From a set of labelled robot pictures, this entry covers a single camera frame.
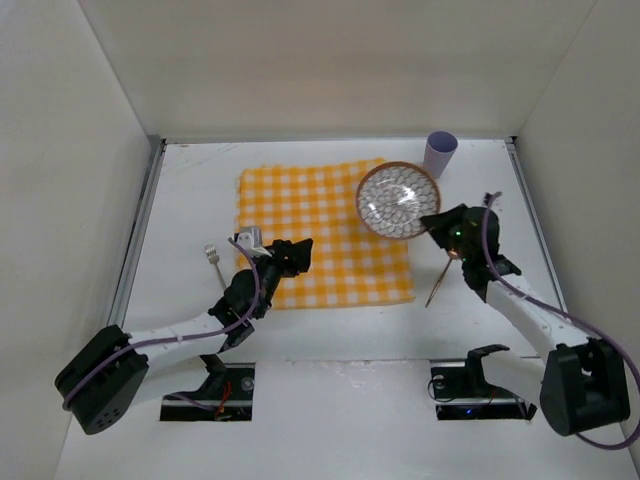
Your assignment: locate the aluminium frame rail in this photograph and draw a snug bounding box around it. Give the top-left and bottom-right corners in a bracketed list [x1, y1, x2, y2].
[101, 135, 166, 327]
[504, 136, 567, 310]

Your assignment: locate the left aluminium frame rail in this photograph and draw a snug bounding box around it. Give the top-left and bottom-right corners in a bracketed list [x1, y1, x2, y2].
[101, 135, 166, 327]

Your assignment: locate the right aluminium frame rail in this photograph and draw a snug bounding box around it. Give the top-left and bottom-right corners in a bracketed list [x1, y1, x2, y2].
[504, 136, 567, 310]

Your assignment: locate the patterned ceramic plate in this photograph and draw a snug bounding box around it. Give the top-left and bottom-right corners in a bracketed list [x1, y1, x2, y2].
[355, 161, 441, 240]

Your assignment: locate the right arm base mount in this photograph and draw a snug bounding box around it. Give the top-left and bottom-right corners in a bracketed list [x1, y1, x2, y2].
[427, 344, 537, 422]

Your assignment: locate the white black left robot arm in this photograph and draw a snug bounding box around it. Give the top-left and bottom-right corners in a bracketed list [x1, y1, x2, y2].
[54, 227, 313, 435]

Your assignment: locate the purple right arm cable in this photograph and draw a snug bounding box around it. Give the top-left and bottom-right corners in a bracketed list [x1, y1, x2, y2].
[479, 191, 640, 450]

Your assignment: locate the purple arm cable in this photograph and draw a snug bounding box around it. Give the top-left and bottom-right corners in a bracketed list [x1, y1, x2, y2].
[62, 237, 264, 411]
[479, 191, 640, 450]

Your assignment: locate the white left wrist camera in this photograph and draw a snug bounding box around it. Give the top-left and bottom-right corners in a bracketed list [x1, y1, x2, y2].
[233, 226, 272, 258]

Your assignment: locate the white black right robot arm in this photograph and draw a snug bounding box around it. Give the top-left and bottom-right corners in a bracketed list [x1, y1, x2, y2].
[420, 204, 631, 436]

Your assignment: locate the silver metal fork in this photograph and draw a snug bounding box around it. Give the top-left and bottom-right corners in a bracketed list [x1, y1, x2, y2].
[204, 244, 227, 290]

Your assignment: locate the lavender plastic cup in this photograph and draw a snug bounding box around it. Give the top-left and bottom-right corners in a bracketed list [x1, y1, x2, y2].
[423, 131, 458, 179]

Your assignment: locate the copper long-handled spoon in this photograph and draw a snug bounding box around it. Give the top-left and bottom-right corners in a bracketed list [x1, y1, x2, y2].
[425, 250, 459, 308]

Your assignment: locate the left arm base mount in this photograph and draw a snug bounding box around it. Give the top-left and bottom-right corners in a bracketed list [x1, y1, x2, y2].
[159, 355, 256, 422]

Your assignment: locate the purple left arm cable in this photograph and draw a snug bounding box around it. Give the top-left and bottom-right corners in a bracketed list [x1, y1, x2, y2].
[62, 237, 264, 411]

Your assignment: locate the yellow white checkered cloth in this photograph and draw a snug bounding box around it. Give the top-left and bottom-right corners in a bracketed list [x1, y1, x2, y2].
[233, 156, 416, 311]

